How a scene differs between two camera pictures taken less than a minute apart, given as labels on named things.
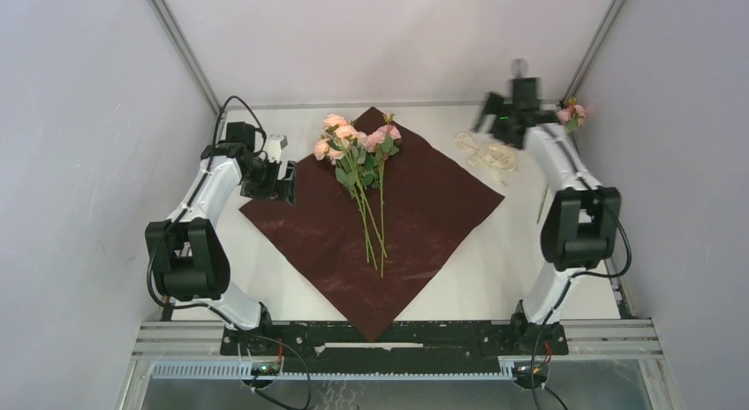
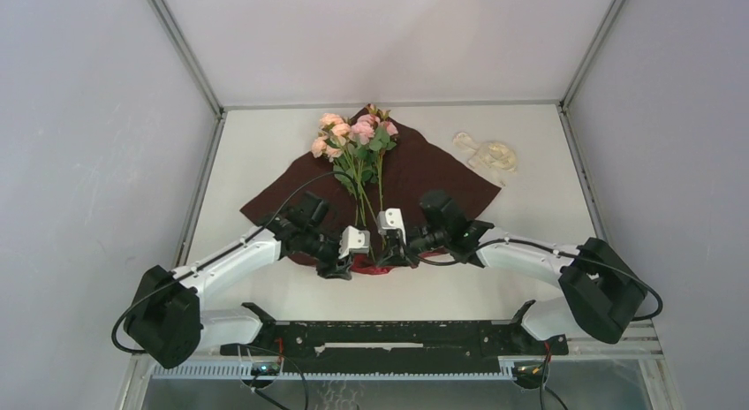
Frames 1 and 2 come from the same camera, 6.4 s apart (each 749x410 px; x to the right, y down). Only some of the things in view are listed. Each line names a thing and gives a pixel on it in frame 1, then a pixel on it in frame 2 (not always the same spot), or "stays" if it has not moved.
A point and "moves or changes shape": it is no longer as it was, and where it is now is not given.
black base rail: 324,346 stays
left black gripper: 276,189 to 339,269
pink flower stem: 347,134 to 361,132
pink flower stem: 571,115 to 369,136
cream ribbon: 495,156 stays
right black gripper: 495,105 to 397,254
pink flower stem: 342,144 stays
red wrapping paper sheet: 430,208 moves or changes shape
